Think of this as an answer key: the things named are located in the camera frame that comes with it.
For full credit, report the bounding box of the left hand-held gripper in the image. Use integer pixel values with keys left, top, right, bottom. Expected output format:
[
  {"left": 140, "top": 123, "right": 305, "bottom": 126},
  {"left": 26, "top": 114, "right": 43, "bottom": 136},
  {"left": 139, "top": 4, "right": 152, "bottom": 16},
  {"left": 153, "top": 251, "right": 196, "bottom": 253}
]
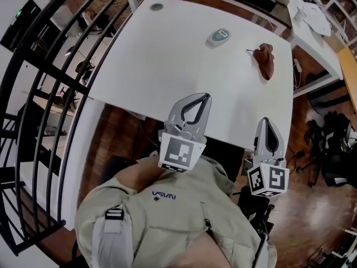
[{"left": 157, "top": 92, "right": 213, "bottom": 174}]

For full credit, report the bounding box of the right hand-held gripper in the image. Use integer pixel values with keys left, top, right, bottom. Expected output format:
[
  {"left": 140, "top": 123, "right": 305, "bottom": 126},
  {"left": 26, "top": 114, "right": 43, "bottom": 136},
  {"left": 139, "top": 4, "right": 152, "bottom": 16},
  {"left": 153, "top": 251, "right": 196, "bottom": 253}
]
[{"left": 244, "top": 117, "right": 290, "bottom": 198}]

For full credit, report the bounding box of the brown cloth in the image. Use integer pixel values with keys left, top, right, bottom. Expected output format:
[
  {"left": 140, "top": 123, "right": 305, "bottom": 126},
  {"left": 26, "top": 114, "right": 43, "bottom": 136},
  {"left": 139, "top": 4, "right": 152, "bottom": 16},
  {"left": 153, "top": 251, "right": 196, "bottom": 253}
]
[{"left": 252, "top": 42, "right": 277, "bottom": 82}]

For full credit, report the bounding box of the grey teal handheld device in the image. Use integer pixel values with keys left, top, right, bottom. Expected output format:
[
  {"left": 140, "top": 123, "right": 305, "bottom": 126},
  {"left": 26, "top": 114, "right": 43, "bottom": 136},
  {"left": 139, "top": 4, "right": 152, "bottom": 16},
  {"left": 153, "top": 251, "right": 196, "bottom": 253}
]
[{"left": 205, "top": 28, "right": 233, "bottom": 49}]

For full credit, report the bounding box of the person's left forearm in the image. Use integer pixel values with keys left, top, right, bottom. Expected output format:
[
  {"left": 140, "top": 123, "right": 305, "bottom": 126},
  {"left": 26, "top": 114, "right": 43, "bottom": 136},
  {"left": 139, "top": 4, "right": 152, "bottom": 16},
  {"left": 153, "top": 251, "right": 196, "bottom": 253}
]
[{"left": 116, "top": 157, "right": 166, "bottom": 195}]

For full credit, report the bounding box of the black office chair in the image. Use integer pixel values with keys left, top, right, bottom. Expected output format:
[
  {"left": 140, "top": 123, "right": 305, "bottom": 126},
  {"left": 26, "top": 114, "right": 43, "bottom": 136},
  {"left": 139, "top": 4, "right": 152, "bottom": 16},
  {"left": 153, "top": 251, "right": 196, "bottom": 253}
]
[{"left": 306, "top": 109, "right": 357, "bottom": 189}]

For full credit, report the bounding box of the black waist pack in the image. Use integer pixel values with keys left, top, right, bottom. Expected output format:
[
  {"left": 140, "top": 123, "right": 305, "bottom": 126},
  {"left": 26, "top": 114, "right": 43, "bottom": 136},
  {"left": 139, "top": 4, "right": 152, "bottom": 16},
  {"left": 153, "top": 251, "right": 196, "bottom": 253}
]
[{"left": 237, "top": 185, "right": 276, "bottom": 243}]

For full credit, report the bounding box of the person's beige jacket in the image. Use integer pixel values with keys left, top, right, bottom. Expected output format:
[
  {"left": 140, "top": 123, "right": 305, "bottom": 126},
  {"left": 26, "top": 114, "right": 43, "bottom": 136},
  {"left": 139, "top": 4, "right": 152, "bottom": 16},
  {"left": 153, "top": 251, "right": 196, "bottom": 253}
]
[{"left": 74, "top": 155, "right": 278, "bottom": 268}]

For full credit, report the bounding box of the white side table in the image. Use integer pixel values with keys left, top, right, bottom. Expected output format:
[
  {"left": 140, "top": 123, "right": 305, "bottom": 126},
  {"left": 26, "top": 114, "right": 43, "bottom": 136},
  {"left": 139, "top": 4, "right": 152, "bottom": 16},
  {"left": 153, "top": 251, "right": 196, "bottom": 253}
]
[{"left": 283, "top": 0, "right": 344, "bottom": 99}]

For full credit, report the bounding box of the yellow wooden desk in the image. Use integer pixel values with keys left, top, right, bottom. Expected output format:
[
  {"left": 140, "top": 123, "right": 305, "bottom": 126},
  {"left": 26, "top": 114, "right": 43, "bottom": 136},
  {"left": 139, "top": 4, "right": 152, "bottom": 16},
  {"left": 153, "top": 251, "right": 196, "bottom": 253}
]
[{"left": 336, "top": 47, "right": 357, "bottom": 117}]

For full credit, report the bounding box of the white paper cup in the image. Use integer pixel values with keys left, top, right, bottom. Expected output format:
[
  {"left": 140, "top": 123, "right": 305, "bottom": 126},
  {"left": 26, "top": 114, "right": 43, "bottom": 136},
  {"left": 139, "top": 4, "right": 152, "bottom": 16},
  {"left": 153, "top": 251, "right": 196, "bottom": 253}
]
[{"left": 294, "top": 6, "right": 308, "bottom": 22}]

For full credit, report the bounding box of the white crumpled paper sheet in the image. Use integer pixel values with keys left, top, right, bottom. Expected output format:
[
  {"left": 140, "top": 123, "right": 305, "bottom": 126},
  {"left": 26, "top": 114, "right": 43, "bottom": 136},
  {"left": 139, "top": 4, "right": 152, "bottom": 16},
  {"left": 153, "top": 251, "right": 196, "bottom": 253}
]
[{"left": 302, "top": 1, "right": 333, "bottom": 37}]

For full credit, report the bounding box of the black metal railing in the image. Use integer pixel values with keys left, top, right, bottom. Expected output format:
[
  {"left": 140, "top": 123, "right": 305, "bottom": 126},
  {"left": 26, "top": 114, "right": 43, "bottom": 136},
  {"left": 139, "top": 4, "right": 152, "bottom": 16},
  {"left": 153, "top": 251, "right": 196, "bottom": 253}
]
[{"left": 0, "top": 0, "right": 146, "bottom": 258}]

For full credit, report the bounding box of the white metal shelf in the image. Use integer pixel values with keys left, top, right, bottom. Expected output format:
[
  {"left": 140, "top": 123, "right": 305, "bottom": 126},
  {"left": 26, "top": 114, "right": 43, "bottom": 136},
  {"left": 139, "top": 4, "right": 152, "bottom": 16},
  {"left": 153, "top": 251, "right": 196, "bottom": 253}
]
[{"left": 315, "top": 0, "right": 357, "bottom": 47}]

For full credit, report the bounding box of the black floor cable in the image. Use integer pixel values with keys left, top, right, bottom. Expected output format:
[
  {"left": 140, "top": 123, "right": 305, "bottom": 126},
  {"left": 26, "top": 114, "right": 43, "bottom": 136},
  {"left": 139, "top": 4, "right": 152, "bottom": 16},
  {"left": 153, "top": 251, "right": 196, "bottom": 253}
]
[{"left": 286, "top": 149, "right": 308, "bottom": 176}]

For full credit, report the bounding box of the black wall screen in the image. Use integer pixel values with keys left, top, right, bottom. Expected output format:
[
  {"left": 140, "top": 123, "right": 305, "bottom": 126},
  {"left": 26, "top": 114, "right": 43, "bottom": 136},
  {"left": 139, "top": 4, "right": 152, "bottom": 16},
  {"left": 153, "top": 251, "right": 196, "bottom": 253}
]
[{"left": 0, "top": 0, "right": 42, "bottom": 53}]

